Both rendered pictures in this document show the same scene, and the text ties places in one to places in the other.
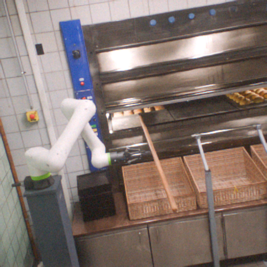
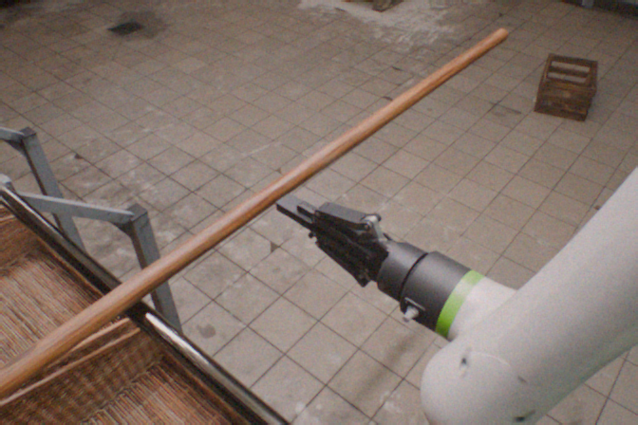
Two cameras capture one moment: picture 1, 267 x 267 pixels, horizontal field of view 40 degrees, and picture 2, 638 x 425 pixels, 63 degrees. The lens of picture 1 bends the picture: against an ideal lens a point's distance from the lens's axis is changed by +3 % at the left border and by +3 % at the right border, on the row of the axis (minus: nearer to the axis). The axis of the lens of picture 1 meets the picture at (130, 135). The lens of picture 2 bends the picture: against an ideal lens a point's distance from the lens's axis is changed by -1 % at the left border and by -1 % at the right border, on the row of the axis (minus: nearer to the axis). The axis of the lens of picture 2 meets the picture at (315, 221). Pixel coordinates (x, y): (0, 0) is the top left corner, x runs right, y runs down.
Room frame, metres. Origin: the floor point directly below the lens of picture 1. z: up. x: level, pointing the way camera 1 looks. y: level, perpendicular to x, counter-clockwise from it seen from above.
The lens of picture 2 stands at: (2.81, 0.31, 1.71)
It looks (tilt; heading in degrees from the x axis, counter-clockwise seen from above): 43 degrees down; 222
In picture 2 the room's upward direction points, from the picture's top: straight up
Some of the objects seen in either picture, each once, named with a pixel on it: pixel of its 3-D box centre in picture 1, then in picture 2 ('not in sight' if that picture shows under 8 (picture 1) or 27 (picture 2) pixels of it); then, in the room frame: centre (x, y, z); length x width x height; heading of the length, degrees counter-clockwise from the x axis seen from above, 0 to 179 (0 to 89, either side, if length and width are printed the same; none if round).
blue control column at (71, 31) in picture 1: (95, 118); not in sight; (3.94, 0.36, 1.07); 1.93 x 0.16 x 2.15; 2
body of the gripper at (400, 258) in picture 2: (124, 156); (386, 262); (2.40, 0.06, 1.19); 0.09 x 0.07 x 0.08; 91
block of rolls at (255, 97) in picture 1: (253, 92); not in sight; (3.51, -1.29, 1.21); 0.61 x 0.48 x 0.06; 2
